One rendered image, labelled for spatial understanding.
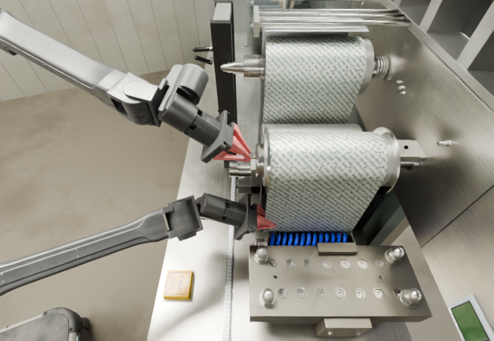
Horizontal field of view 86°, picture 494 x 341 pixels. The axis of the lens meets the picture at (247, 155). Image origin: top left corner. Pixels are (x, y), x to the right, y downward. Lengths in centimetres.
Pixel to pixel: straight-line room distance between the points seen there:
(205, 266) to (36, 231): 170
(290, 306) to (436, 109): 51
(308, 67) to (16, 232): 222
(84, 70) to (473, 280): 76
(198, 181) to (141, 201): 119
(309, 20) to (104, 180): 205
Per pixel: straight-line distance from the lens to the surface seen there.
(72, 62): 61
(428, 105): 66
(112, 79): 54
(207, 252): 86
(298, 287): 70
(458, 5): 73
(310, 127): 71
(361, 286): 74
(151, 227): 58
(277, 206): 63
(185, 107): 49
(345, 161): 56
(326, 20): 70
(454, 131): 60
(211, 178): 101
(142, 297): 185
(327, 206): 65
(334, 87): 71
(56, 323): 172
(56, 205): 244
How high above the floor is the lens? 169
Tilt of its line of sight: 48 degrees down
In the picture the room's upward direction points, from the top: straight up
